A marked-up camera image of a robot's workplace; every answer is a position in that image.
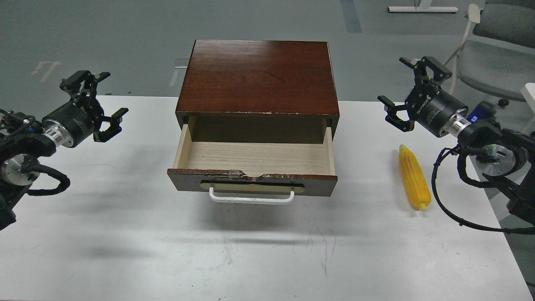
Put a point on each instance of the grey office chair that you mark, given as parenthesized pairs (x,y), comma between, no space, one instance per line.
(496,53)

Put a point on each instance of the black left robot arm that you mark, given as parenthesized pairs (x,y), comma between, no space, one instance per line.
(24,140)

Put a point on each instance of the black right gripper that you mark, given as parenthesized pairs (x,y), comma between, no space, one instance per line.
(427,103)

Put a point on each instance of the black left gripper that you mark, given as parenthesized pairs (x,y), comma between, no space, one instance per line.
(77,119)

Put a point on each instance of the yellow corn cob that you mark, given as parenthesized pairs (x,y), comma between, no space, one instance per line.
(414,181)

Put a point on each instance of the dark wooden cabinet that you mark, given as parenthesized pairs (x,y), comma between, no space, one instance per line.
(291,79)

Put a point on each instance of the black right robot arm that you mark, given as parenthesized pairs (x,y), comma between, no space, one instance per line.
(489,156)

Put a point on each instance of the wooden drawer with white handle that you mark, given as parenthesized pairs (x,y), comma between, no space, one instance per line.
(277,155)

